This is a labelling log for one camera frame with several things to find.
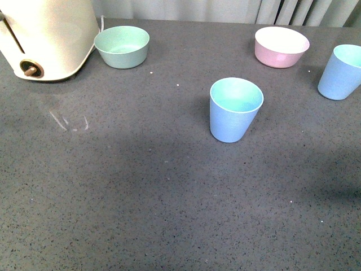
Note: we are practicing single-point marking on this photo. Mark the blue cup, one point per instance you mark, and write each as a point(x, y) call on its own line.
point(341, 75)
point(234, 103)

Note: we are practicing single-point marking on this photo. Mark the green bowl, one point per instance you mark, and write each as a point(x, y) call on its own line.
point(123, 47)

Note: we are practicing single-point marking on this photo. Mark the pink bowl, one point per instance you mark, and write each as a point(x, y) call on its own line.
point(279, 47)

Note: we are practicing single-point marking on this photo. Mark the cream toaster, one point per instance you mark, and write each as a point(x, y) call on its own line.
point(47, 40)

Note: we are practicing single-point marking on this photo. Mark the grey curtain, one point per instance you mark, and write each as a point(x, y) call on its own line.
point(279, 12)

